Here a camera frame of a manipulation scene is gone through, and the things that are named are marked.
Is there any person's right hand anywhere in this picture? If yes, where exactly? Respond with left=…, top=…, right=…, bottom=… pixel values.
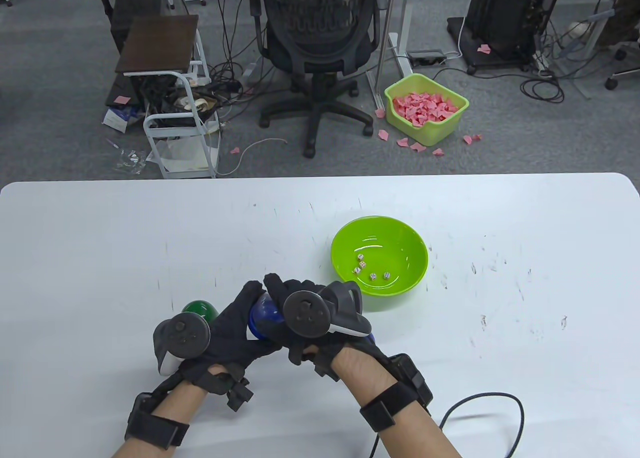
left=263, top=273, right=391, bottom=381

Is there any person's left hand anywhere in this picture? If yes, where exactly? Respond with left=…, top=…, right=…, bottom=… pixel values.
left=177, top=280, right=283, bottom=411

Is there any blue dice cup cover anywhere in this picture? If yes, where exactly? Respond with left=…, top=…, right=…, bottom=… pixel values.
left=248, top=294, right=289, bottom=341

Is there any green capsule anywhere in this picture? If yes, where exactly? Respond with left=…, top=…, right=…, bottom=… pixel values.
left=181, top=300, right=219, bottom=323

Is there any black grey hand controller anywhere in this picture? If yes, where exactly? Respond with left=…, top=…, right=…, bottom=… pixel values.
left=283, top=283, right=372, bottom=337
left=152, top=313, right=211, bottom=377

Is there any green plastic bowl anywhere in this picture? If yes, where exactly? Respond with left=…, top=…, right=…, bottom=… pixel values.
left=330, top=216, right=430, bottom=311

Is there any person's right forearm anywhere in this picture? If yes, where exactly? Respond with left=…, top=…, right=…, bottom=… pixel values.
left=332, top=349, right=463, bottom=458

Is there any white paper sheet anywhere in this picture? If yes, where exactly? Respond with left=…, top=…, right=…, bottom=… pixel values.
left=162, top=140, right=211, bottom=171

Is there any clear plastic bag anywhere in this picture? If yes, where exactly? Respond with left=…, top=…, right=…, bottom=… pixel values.
left=114, top=149, right=147, bottom=174

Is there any white metal cart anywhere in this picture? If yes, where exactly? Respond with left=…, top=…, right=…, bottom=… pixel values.
left=143, top=73, right=221, bottom=179

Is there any lime green plastic bin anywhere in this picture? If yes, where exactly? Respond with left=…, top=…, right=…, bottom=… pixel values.
left=384, top=74, right=470, bottom=147

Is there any blue white cardboard box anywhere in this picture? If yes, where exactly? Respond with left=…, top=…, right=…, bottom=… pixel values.
left=102, top=105, right=146, bottom=132

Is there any pile of pink paper pieces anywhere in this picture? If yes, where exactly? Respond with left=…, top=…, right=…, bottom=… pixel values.
left=392, top=92, right=460, bottom=128

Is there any black mesh office chair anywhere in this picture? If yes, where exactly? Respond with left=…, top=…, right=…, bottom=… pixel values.
left=247, top=0, right=388, bottom=158

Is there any white desk leg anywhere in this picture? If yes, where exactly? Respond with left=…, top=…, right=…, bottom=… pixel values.
left=366, top=0, right=414, bottom=109

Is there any grey power socket box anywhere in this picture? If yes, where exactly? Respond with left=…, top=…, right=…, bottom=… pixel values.
left=406, top=50, right=447, bottom=69

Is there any brown top side table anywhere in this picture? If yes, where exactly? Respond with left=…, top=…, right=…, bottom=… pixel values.
left=115, top=15, right=211, bottom=86

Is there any black wheeled platform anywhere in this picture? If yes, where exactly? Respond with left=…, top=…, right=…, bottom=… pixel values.
left=446, top=17, right=538, bottom=76

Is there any dark brown side table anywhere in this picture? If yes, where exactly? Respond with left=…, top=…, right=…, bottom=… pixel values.
left=92, top=0, right=166, bottom=53

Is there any black computer tower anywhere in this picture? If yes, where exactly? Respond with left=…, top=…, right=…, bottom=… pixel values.
left=465, top=0, right=538, bottom=61

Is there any grey office chair base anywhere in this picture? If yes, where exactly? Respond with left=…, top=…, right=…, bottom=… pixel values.
left=592, top=8, right=640, bottom=91

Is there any black wrist camera strap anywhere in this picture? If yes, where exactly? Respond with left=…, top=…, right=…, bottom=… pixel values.
left=359, top=354, right=434, bottom=432
left=125, top=392, right=190, bottom=449

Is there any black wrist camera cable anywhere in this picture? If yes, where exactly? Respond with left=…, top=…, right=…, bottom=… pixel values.
left=370, top=392, right=525, bottom=458

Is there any white floor cable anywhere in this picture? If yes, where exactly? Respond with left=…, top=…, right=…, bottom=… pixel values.
left=217, top=138, right=289, bottom=177

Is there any black cable bundle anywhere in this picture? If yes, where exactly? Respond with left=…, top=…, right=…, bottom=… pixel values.
left=207, top=60, right=246, bottom=109

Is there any coiled black cable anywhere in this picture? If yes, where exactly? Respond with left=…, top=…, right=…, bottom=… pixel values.
left=520, top=75, right=566, bottom=104

